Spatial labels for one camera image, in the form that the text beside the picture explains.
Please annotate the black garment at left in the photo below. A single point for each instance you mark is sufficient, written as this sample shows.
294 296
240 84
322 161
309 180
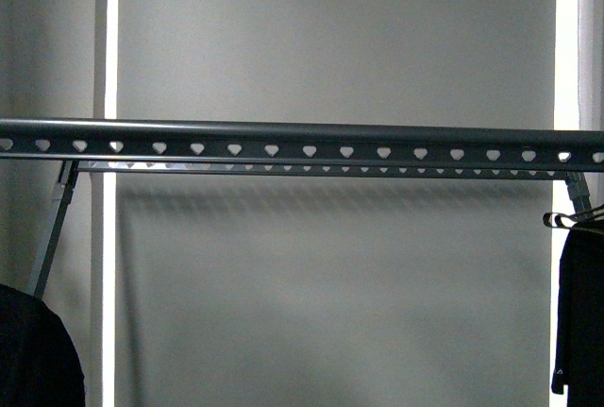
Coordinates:
39 362

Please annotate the grey perforated rear rack rail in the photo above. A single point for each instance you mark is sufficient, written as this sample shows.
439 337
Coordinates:
313 170

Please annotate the black printed t-shirt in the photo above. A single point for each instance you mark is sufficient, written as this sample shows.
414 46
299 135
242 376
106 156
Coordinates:
578 370

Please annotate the grey perforated front rack rail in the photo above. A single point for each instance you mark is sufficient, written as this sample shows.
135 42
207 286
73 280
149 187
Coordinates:
273 143

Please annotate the grey right rack leg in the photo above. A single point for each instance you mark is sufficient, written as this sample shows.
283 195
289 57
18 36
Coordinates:
578 191

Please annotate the grey left rack leg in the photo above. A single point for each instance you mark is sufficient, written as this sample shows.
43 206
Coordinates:
61 198

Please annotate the metal clothes hanger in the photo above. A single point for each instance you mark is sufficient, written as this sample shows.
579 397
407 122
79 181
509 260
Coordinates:
577 220

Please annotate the grey rack leg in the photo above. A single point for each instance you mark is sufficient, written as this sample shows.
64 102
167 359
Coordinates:
578 191
61 198

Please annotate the grey perforated rack rail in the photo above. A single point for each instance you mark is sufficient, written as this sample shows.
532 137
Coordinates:
273 143
313 170

